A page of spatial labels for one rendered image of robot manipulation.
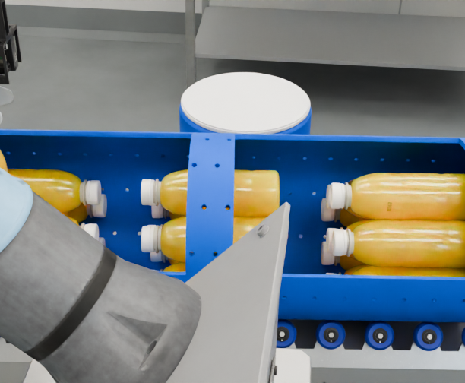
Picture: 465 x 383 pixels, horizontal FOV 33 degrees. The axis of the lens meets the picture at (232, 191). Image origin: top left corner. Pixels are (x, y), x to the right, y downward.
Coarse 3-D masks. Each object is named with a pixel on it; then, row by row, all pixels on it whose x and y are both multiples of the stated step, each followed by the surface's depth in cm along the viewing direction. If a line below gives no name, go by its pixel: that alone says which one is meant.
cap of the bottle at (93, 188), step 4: (92, 180) 126; (96, 180) 126; (88, 184) 125; (92, 184) 125; (96, 184) 125; (100, 184) 127; (88, 188) 124; (92, 188) 124; (96, 188) 124; (100, 188) 127; (88, 192) 124; (92, 192) 124; (96, 192) 124; (100, 192) 127; (88, 196) 124; (92, 196) 124; (96, 196) 124; (100, 196) 127; (88, 200) 125; (92, 200) 125; (96, 200) 125; (96, 204) 126
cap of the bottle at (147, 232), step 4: (144, 228) 117; (148, 228) 117; (152, 228) 117; (144, 232) 116; (148, 232) 116; (152, 232) 116; (144, 236) 116; (148, 236) 116; (152, 236) 116; (144, 240) 116; (148, 240) 116; (152, 240) 116; (144, 244) 116; (148, 244) 116; (152, 244) 116; (144, 248) 117; (148, 248) 117; (152, 248) 117
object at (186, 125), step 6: (180, 108) 170; (180, 114) 169; (180, 120) 169; (186, 120) 166; (306, 120) 166; (180, 126) 170; (186, 126) 166; (192, 126) 164; (198, 126) 163; (294, 126) 163; (300, 126) 164; (306, 126) 167; (198, 132) 163; (204, 132) 162; (210, 132) 161; (216, 132) 161; (282, 132) 161; (288, 132) 162; (294, 132) 163; (300, 132) 165; (306, 132) 168; (288, 192) 171
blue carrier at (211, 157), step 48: (0, 144) 129; (48, 144) 129; (96, 144) 128; (144, 144) 128; (192, 144) 115; (240, 144) 127; (288, 144) 127; (336, 144) 127; (384, 144) 126; (432, 144) 126; (192, 192) 110; (192, 240) 109; (288, 240) 136; (288, 288) 112; (336, 288) 111; (384, 288) 111; (432, 288) 111
